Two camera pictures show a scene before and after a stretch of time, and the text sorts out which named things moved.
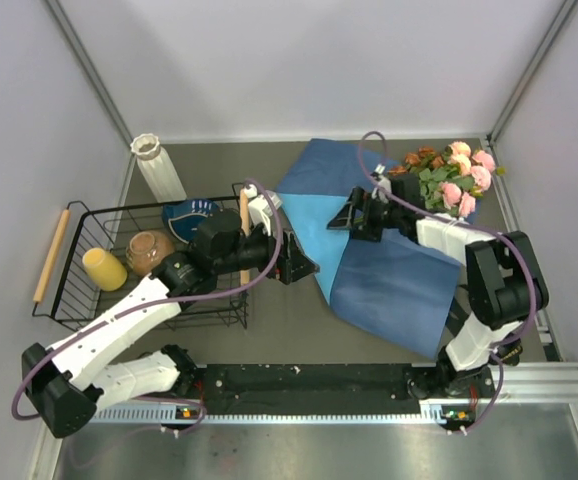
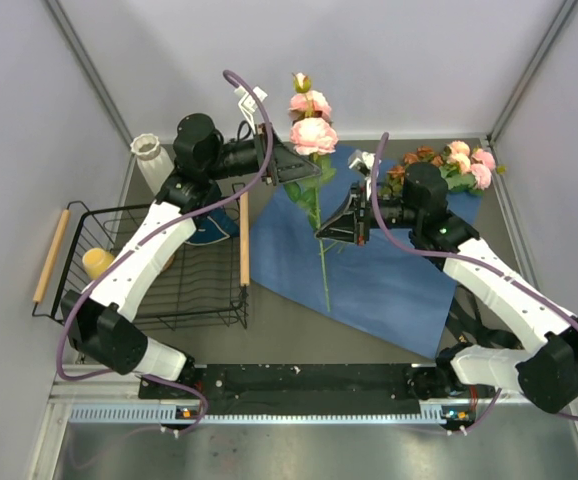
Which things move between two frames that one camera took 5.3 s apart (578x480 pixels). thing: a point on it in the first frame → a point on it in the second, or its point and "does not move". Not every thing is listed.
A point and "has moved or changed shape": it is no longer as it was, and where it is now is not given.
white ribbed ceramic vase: [157, 167] does not move
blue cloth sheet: [394, 287] has moved or changed shape
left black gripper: [290, 263] → [284, 163]
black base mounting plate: [308, 389] does not move
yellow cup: [105, 269] does not move
